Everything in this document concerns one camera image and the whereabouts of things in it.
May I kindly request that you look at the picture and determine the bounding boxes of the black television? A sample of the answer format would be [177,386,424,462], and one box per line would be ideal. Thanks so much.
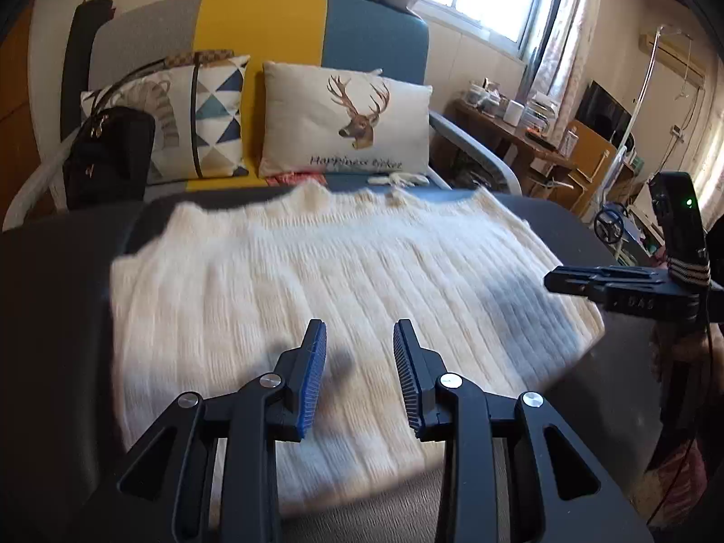
[574,81,633,142]

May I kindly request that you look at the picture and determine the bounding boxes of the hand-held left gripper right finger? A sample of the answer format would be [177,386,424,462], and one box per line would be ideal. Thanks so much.
[393,318,651,543]

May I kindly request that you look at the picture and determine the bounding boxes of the white knitted sweater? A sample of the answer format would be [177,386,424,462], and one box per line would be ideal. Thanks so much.
[109,184,605,521]

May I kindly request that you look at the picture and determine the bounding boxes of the deer print cushion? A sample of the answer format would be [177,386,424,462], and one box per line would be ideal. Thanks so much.
[258,60,433,179]

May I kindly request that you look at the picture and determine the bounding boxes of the black leather bench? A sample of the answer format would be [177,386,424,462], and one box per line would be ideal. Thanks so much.
[0,192,680,543]

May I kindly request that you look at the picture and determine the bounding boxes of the grey yellow blue sofa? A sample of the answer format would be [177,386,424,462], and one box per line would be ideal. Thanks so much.
[3,0,524,233]

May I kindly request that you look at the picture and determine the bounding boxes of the wooden panel white frame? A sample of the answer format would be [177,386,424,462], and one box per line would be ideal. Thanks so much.
[557,120,620,216]

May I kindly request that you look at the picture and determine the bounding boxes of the black steering wheel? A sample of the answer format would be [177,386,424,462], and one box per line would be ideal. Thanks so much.
[593,206,626,244]

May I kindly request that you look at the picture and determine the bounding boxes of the metal pole stand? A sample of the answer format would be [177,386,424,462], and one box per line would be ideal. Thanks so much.
[616,24,694,182]

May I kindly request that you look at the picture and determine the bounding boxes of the light curtain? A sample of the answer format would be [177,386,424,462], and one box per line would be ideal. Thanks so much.
[526,0,606,119]

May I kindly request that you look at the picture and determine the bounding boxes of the person's right hand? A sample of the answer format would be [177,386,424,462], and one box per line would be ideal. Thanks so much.
[649,322,708,391]

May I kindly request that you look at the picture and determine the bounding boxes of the small white object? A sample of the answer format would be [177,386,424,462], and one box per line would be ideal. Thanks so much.
[367,171,431,187]

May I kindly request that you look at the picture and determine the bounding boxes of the wooden desk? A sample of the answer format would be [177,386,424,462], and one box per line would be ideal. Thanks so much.
[447,99,578,205]

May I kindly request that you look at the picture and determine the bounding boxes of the pink bed cover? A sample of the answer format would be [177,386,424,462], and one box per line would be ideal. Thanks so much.
[622,441,710,527]

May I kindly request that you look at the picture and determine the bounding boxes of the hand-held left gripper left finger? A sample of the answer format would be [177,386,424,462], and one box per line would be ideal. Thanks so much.
[68,319,329,543]

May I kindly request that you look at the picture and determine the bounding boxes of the desk clutter of boxes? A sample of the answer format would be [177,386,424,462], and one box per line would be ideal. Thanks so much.
[464,76,567,142]

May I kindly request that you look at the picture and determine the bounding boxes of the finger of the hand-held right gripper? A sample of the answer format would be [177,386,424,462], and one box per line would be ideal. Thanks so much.
[543,265,668,302]

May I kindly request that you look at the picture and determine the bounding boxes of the orange wooden wardrobe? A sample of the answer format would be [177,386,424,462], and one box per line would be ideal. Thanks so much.
[0,8,38,221]

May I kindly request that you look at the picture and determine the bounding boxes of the triangle pattern cushion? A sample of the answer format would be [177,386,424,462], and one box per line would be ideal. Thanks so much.
[81,55,251,185]

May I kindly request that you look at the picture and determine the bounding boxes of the black handbag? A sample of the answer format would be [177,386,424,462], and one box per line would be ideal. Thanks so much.
[62,48,235,210]

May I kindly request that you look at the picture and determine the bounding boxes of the beige wall air conditioner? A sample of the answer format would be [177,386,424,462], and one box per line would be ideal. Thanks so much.
[639,31,708,80]

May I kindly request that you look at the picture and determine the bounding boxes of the red pink cloth item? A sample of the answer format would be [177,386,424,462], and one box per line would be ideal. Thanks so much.
[265,171,329,187]

